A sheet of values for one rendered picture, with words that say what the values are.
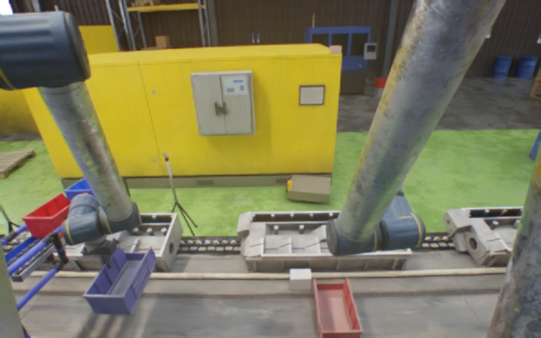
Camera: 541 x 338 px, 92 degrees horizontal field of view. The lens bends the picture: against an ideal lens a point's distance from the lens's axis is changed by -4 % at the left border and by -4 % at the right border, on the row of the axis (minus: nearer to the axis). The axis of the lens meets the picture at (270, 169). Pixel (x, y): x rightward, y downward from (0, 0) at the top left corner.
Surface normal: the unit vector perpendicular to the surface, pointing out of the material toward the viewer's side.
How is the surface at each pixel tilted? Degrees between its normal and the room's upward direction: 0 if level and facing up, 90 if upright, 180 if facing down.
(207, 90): 90
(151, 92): 90
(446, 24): 107
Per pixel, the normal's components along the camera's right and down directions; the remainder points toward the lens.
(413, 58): -0.82, 0.43
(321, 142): -0.02, 0.47
